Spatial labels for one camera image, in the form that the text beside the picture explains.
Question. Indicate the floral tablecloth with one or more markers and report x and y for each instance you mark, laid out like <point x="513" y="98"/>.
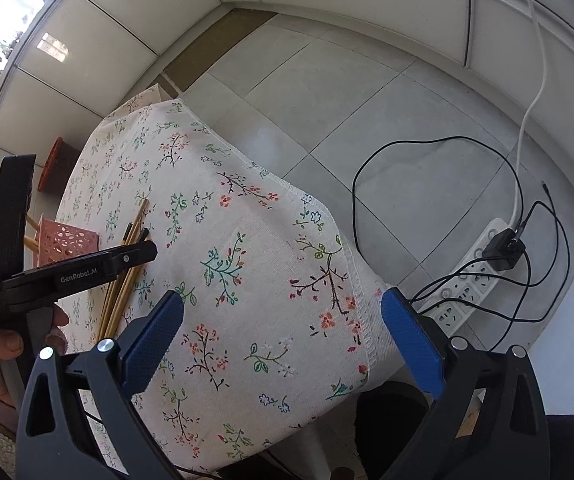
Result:
<point x="281" y="315"/>

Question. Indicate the white power strip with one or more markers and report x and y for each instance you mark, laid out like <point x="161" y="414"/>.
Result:
<point x="451" y="303"/>

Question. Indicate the white kitchen cabinets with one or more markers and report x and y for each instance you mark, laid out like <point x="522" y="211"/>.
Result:
<point x="79" y="59"/>

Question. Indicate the bamboo chopstick on table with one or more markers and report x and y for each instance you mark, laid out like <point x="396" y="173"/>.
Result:
<point x="114" y="287"/>
<point x="124" y="294"/>

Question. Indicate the black power adapter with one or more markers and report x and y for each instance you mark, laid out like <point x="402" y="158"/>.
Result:
<point x="504" y="250"/>

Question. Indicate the brown trash bin orange rim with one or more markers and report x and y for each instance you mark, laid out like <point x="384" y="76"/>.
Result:
<point x="58" y="168"/>

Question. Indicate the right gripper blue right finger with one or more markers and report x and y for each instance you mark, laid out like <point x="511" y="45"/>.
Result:
<point x="419" y="353"/>

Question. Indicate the bamboo chopstick in basket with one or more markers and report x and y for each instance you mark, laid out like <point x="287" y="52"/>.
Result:
<point x="32" y="222"/>
<point x="32" y="244"/>

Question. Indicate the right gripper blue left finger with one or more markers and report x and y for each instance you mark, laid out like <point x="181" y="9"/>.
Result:
<point x="145" y="340"/>

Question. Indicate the pink perforated utensil basket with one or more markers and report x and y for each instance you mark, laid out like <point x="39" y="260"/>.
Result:
<point x="59" y="241"/>

